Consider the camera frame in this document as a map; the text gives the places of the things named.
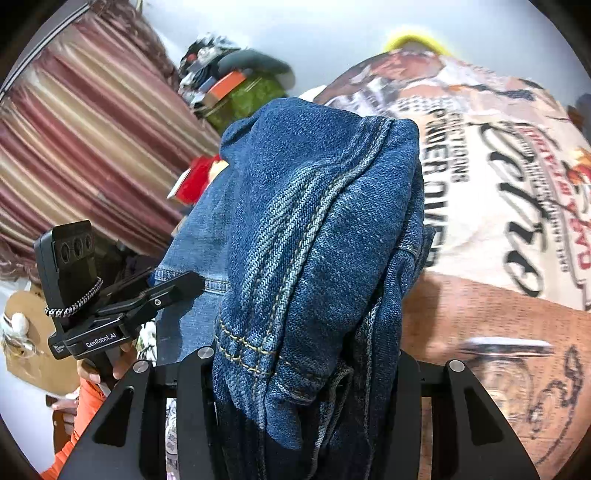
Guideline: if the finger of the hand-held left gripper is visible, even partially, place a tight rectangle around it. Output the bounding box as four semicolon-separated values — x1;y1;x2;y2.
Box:
96;270;158;302
121;271;206;325

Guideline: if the person's left hand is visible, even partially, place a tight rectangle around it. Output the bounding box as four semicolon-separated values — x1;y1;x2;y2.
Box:
76;342;137;385

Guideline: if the red plush toy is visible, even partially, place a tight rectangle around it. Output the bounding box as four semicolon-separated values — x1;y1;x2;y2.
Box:
178;154;230;206

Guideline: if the orange box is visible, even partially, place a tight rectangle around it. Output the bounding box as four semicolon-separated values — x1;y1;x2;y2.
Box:
203;69;253;100

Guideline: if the yellow pillow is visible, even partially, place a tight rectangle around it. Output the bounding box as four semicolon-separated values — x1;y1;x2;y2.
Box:
383;28;456;59

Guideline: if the green patterned cloth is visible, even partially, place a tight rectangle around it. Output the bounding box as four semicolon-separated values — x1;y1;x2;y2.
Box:
205;76;285;133

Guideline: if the newspaper print blanket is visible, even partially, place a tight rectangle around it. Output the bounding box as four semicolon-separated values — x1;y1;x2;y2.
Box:
300;50;591;480

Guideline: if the pile of mixed clutter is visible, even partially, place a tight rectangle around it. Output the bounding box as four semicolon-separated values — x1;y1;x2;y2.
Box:
178;34;242;112

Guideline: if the blue denim jacket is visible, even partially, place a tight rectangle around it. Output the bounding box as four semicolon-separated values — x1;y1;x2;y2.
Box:
154;97;437;480

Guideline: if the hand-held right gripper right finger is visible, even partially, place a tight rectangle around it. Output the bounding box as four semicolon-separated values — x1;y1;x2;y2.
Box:
396;351;542;480

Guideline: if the grey curtain rail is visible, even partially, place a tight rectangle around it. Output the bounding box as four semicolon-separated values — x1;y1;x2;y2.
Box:
0;0;89;95

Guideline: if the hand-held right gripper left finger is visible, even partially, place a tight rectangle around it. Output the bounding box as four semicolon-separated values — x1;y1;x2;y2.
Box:
67;346;223;480

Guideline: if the striped maroon curtain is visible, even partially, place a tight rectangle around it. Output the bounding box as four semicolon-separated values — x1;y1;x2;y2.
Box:
0;18;223;283

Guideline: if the brown cardboard piece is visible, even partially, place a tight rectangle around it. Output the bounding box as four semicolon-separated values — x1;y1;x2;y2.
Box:
0;290;82;394

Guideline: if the grey plush pillow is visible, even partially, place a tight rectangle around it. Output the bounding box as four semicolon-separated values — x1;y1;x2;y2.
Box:
217;49;297;89

